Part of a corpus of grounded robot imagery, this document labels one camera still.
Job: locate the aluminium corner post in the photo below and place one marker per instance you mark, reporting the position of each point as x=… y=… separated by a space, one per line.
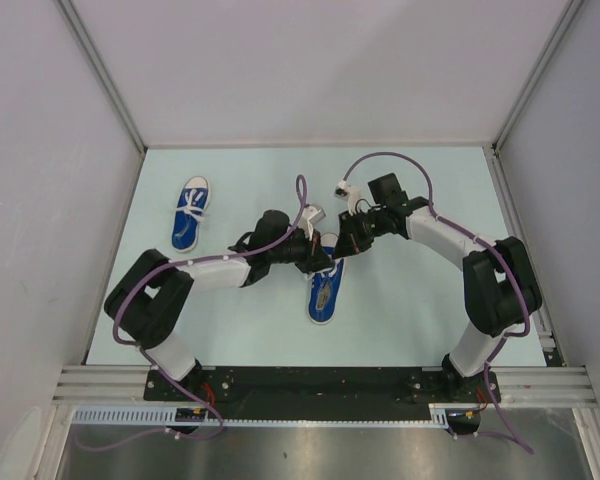
x=88 y=48
x=557 y=36

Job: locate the aluminium corner post right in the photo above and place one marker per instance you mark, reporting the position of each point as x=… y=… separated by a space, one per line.
x=557 y=36

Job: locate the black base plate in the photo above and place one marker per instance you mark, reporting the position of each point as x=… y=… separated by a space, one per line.
x=336 y=394

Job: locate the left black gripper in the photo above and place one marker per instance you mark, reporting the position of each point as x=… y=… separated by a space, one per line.
x=315 y=258

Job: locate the aluminium corner post left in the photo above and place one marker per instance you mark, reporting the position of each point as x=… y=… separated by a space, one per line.
x=88 y=48

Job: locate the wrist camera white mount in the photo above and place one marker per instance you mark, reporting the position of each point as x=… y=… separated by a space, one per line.
x=348 y=193
x=311 y=215

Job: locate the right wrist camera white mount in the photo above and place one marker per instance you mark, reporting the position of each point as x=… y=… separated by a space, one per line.
x=348 y=193

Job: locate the blue sneaker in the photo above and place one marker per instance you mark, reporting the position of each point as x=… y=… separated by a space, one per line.
x=323 y=294
x=190 y=211

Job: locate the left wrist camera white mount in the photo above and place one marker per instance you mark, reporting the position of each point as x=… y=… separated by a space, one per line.
x=311 y=215

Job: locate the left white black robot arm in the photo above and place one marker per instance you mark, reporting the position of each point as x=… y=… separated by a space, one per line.
x=147 y=302

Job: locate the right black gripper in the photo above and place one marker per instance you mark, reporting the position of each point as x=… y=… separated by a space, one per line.
x=349 y=241

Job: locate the white shoelace of sneaker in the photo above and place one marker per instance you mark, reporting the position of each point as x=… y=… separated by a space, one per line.
x=331 y=272

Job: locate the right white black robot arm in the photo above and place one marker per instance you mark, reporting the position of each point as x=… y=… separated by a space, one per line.
x=500 y=287

